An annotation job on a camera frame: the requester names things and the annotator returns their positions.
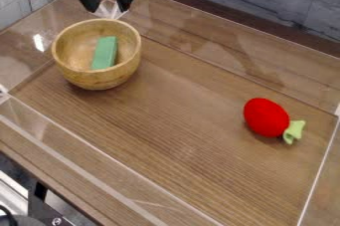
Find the clear acrylic tray wall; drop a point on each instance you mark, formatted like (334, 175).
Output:
(111, 192)

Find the green rectangular block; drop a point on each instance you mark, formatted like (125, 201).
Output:
(106, 53)

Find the brown wooden bowl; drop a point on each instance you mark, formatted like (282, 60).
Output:
(74, 50)

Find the clear acrylic corner bracket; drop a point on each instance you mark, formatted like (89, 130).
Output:
(110, 10)

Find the red plush strawberry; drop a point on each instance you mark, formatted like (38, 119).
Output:
(269, 120)

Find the black table leg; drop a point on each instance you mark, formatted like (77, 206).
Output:
(37, 197)

